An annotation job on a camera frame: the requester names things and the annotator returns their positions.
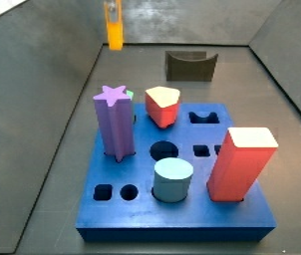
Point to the light blue cylinder block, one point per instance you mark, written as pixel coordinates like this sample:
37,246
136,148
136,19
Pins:
172,174

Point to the black curved fixture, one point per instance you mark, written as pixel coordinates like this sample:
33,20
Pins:
188,66

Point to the blue shape sorter base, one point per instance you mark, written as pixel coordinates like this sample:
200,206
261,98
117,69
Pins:
150,196

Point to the red rounded wedge block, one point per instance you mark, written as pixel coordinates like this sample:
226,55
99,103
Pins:
162,102

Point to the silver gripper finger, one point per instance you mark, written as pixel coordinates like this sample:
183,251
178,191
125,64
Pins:
111,8

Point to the tall red rectangular block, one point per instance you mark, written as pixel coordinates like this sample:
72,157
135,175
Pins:
244,152

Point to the purple star prism block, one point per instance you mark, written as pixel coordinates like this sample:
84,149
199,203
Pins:
115,117

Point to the green cylinder block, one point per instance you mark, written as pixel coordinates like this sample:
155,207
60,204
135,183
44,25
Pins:
129,93

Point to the yellow arch block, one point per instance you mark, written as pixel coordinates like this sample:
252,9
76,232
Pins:
115,30

